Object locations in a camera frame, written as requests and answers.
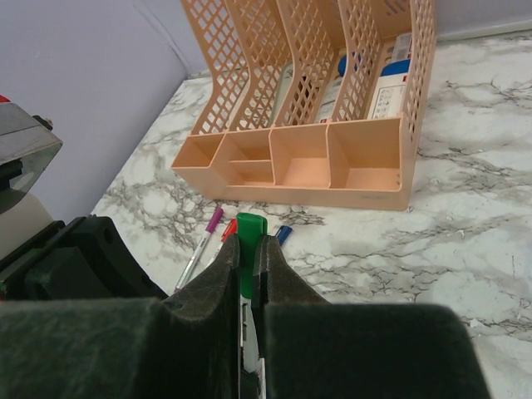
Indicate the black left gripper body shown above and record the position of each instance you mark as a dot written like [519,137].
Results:
[86,259]

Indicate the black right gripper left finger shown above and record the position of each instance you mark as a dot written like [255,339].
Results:
[186,346]

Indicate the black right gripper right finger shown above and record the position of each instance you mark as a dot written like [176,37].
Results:
[316,349]

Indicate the white green marker pen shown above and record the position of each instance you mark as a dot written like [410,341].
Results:
[252,363]

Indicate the white blue marker pen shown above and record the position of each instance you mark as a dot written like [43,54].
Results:
[283,233]

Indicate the white red marker pen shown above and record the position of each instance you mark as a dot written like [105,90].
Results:
[230,229]

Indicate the green pen cap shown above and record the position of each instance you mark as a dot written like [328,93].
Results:
[250,229]

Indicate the white purple marker pen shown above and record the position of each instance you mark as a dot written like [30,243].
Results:
[190,266]

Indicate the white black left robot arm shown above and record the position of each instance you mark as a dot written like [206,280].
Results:
[21,222]

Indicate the white blue box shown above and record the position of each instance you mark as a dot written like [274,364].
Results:
[325,111]

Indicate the peach plastic desk organizer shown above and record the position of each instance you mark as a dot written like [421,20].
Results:
[270,62]

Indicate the white red box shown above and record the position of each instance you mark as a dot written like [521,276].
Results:
[389,91]

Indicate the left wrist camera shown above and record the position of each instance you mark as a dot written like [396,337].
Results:
[27,148]

